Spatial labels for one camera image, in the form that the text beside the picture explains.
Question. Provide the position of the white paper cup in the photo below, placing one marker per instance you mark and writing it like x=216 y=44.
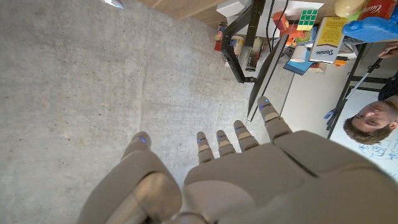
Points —
x=299 y=53

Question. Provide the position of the small orange toy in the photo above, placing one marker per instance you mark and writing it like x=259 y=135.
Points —
x=340 y=61

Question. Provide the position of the white flat box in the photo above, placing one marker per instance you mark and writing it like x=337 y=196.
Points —
x=233 y=7

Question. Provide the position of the white labelled canister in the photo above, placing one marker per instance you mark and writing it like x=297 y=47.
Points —
x=237 y=46

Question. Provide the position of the white yellow sugar box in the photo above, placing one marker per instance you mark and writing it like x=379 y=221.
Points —
x=329 y=40

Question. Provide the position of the green white Rubik's cube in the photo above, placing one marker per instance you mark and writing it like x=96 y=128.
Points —
x=307 y=20

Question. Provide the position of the orange plastic toy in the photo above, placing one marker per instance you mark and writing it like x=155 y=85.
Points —
x=284 y=26

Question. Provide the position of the thin metal rod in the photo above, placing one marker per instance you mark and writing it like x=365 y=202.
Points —
x=354 y=88

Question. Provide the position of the whiteboard on black stand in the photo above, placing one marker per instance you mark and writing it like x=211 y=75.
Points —
x=348 y=155

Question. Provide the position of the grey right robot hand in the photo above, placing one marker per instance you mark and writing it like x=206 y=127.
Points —
x=114 y=3

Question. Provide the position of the blue plastic toy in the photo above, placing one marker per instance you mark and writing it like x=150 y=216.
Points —
x=370 y=29

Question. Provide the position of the black computer monitor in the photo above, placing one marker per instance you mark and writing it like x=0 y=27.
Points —
x=267 y=74

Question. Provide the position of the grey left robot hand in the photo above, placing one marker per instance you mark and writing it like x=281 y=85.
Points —
x=280 y=180

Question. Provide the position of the person in dark shirt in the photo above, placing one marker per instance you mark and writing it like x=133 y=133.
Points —
x=373 y=119

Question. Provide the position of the blue folder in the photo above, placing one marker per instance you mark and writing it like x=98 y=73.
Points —
x=298 y=68

